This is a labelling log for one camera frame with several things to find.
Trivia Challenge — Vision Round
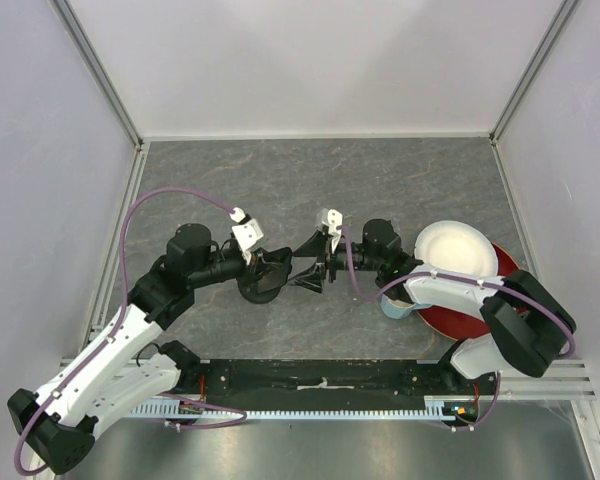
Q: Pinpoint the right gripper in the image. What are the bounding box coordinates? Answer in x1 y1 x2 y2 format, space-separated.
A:
287 230 382 296

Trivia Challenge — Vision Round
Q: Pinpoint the black phone stand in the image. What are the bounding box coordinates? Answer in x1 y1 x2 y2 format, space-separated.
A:
238 278 285 304

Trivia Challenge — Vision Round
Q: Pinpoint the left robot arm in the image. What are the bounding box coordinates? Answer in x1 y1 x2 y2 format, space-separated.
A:
7 220 292 476

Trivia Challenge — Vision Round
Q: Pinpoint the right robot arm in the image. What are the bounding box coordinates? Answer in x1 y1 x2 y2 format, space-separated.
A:
292 219 577 394

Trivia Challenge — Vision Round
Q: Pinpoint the light blue mug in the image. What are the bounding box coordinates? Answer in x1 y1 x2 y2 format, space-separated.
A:
380 295 420 320

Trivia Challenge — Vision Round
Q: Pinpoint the white paper plate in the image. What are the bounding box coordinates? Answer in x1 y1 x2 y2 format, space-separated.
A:
414 220 499 276

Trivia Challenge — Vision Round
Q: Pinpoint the red round tray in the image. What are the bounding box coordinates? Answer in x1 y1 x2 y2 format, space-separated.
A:
418 243 519 341

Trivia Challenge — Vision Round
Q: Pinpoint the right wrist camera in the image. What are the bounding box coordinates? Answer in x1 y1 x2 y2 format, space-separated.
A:
316 208 343 253

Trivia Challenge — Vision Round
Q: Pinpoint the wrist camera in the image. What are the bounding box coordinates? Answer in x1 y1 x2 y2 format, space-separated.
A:
229 207 264 264
316 208 343 253

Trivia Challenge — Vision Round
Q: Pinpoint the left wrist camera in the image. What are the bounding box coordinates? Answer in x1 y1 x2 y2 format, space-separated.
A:
229 207 264 264

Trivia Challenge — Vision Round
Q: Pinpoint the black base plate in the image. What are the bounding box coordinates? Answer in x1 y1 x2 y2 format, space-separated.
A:
173 359 496 410

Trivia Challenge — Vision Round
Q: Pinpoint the slotted cable duct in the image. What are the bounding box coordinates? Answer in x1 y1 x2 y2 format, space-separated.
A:
126 397 479 422

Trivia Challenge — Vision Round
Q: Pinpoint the left aluminium frame post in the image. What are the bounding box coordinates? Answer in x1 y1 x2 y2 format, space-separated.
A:
50 0 144 149

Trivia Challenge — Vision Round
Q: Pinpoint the aluminium frame post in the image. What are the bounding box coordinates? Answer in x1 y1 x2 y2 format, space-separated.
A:
50 0 144 149
489 0 581 146

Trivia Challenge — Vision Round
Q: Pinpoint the right aluminium frame post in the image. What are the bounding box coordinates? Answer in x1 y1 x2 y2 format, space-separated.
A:
489 0 581 146

